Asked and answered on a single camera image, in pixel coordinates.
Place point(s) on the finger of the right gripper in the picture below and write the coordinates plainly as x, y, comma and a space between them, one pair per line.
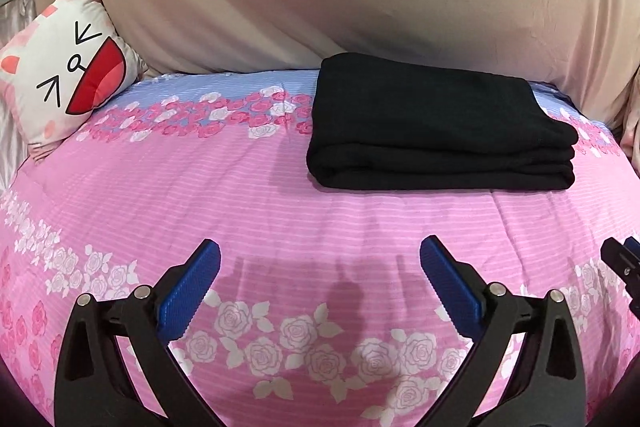
633, 245
627, 267

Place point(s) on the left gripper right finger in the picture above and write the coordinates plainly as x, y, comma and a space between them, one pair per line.
525, 365

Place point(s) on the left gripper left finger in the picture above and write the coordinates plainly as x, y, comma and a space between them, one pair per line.
92, 383

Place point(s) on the black pants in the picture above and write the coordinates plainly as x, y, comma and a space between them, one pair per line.
380, 125

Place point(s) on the pink floral bed quilt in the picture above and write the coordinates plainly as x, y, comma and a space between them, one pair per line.
320, 315

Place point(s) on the white cat face pillow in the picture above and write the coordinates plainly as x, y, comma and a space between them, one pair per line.
63, 66

